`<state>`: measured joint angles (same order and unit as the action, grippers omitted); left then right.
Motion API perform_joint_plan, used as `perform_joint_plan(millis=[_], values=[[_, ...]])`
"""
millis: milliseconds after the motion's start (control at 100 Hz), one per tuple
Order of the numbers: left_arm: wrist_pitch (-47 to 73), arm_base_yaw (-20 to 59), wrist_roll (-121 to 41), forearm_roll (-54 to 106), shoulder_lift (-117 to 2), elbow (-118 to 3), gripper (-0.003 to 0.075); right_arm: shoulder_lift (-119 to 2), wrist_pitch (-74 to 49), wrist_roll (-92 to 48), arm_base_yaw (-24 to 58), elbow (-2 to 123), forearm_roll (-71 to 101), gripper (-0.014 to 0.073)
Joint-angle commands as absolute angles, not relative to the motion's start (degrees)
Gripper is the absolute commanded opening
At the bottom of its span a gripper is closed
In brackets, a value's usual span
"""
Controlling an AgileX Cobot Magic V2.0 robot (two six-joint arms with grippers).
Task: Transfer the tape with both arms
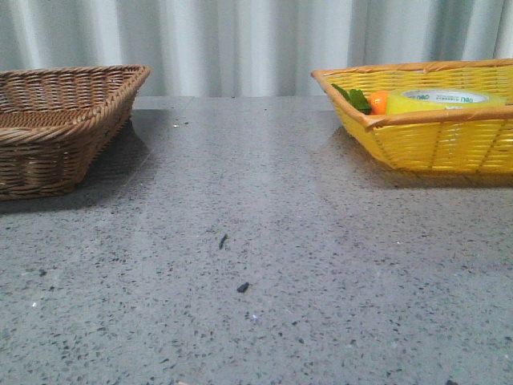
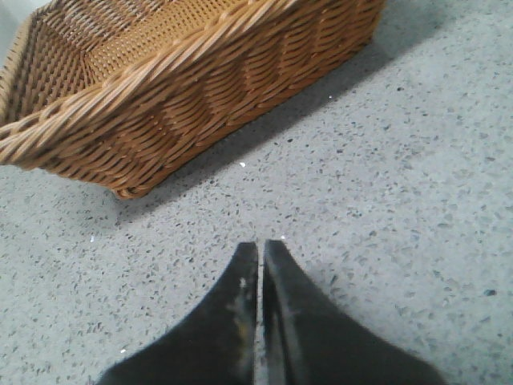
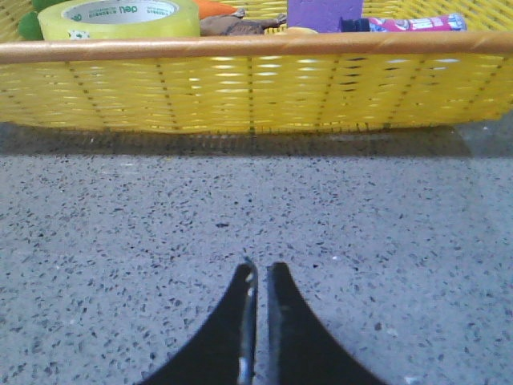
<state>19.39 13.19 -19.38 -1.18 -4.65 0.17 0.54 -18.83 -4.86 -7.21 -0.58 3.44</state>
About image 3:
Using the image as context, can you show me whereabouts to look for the small yellow toy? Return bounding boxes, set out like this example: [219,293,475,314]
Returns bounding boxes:
[277,26,318,35]

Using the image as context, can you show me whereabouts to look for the purple box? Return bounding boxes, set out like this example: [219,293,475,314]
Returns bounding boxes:
[286,0,364,33]

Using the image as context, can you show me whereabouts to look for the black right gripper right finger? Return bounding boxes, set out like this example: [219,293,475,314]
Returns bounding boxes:
[268,262,383,384]

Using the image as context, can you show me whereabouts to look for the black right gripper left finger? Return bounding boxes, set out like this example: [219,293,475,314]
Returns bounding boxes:
[142,259,257,384]

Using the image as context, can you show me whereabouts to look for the yellow woven basket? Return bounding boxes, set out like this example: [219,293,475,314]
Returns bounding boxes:
[1,1,512,133]

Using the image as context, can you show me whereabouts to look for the brown ginger root toy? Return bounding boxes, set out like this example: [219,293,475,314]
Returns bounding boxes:
[200,9,287,37]

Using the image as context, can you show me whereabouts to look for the pink printed tube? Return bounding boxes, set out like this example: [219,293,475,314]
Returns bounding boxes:
[339,13,467,32]

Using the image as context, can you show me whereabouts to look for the orange toy carrot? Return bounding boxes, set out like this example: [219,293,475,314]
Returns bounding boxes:
[18,0,237,40]

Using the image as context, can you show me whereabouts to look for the yellow packing tape roll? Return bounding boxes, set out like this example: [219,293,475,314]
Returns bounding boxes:
[38,0,201,41]

